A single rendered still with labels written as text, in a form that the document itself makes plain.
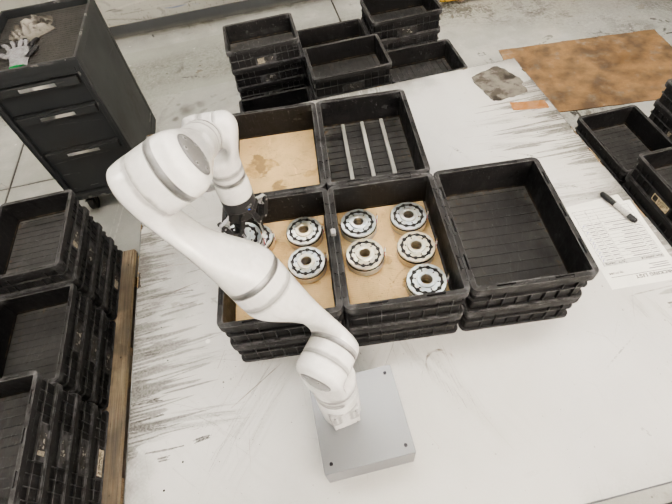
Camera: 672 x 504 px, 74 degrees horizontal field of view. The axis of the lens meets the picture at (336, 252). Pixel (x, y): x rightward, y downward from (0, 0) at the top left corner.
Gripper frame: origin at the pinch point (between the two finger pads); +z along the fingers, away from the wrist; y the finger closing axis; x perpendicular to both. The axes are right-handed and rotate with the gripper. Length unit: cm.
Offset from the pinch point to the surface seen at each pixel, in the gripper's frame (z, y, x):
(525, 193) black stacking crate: 17, 69, -37
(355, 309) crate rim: 7.3, 4.2, -30.9
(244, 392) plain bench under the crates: 30.1, -25.4, -16.6
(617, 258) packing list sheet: 30, 76, -67
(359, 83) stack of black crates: 47, 111, 72
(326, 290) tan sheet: 17.0, 6.6, -17.2
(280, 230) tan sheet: 16.8, 11.7, 7.7
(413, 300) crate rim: 7.2, 14.9, -39.2
